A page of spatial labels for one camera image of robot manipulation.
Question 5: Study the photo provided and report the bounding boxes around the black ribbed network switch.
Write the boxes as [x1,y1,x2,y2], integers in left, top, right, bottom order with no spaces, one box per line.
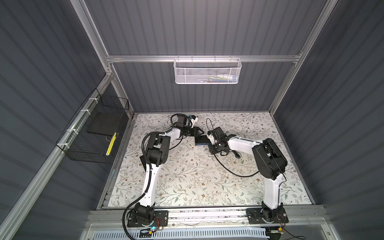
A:
[195,135,211,146]

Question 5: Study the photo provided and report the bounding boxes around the black ethernet patch cable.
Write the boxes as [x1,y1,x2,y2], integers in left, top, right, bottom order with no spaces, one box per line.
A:
[213,153,260,178]

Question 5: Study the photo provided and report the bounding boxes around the black network switch blue ports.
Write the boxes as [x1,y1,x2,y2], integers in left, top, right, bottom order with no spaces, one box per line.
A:
[140,156,147,169]

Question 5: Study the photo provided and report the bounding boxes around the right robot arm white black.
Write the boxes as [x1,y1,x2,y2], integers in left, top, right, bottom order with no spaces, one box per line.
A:
[208,127,288,216]

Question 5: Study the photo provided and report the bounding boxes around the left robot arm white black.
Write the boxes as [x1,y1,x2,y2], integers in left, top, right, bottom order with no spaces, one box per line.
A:
[123,114,204,224]

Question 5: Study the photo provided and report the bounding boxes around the markers in white basket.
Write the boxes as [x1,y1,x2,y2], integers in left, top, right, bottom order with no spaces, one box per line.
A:
[199,74,239,84]

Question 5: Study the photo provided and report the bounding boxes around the black foam pad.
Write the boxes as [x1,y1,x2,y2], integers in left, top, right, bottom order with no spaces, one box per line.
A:
[87,113,120,137]

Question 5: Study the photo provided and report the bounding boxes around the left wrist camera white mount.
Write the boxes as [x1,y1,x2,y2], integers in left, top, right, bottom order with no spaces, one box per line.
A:
[188,115,199,128]

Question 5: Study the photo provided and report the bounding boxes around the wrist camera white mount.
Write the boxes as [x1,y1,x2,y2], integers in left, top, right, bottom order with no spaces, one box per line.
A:
[207,134,216,145]
[188,115,199,128]

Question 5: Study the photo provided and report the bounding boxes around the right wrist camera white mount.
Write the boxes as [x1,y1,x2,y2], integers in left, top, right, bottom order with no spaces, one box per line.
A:
[207,134,216,145]

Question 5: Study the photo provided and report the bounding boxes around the white wire mesh basket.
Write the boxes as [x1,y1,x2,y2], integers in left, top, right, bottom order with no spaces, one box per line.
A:
[173,58,242,85]

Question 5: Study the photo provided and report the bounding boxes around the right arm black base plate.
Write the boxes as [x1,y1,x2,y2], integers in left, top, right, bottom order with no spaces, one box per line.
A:
[246,207,289,224]

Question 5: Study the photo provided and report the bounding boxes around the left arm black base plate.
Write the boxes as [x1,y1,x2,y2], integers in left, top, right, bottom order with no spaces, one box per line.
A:
[126,210,169,228]

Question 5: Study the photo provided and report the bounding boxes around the black wire basket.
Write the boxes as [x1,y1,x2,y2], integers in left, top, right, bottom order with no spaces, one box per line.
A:
[57,90,130,164]

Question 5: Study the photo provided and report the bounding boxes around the white ventilated cable duct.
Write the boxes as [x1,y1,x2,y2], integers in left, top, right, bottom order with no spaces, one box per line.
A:
[91,227,270,240]

